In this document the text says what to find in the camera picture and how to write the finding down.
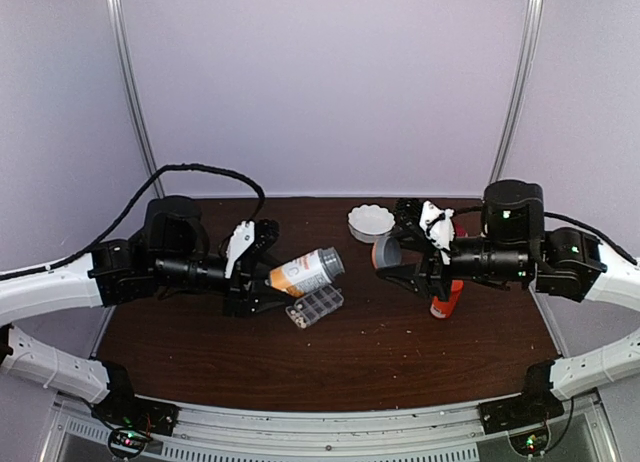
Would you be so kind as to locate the amber bottle with grey cap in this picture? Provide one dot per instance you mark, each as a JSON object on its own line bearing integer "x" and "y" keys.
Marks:
{"x": 307, "y": 273}

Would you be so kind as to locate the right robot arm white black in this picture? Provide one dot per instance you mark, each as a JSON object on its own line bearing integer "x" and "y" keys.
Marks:
{"x": 577, "y": 262}

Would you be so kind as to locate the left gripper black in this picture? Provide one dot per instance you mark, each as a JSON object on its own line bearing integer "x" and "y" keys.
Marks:
{"x": 244, "y": 299}

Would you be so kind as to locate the white scalloped bowl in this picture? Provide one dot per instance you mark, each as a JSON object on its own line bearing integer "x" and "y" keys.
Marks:
{"x": 368, "y": 222}

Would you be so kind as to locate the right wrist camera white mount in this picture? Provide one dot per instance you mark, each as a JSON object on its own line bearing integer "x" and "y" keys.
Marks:
{"x": 437, "y": 225}

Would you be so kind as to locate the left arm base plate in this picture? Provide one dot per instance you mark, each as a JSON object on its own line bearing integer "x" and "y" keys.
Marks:
{"x": 133, "y": 423}

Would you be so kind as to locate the front aluminium rail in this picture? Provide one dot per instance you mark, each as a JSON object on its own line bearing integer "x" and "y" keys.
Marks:
{"x": 452, "y": 432}

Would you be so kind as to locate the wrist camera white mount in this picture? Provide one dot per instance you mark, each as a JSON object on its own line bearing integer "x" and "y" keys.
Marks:
{"x": 251, "y": 242}
{"x": 437, "y": 225}

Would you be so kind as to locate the orange pill bottle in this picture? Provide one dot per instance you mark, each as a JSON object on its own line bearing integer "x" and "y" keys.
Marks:
{"x": 444, "y": 309}

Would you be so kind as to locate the right aluminium frame post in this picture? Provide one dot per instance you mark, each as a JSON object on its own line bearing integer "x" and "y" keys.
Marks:
{"x": 531, "y": 29}

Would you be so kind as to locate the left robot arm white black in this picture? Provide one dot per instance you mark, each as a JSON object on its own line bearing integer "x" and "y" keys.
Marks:
{"x": 171, "y": 251}

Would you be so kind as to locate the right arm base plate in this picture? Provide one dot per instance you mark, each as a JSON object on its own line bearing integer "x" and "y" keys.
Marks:
{"x": 525, "y": 420}

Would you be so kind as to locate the aluminium frame post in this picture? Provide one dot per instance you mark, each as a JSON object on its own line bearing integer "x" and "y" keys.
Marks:
{"x": 117, "y": 21}
{"x": 531, "y": 29}

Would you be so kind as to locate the left aluminium frame post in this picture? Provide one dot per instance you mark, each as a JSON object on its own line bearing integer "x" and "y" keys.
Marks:
{"x": 117, "y": 21}

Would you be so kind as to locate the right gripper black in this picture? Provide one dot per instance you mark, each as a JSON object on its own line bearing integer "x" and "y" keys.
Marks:
{"x": 421, "y": 281}

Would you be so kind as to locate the clear plastic pill organizer box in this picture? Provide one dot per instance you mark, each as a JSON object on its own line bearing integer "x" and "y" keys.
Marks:
{"x": 309, "y": 309}

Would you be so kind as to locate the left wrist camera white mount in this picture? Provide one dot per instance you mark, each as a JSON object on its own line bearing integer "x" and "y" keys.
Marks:
{"x": 251, "y": 242}

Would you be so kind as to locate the red floral plate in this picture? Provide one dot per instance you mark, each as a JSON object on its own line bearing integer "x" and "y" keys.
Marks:
{"x": 458, "y": 230}

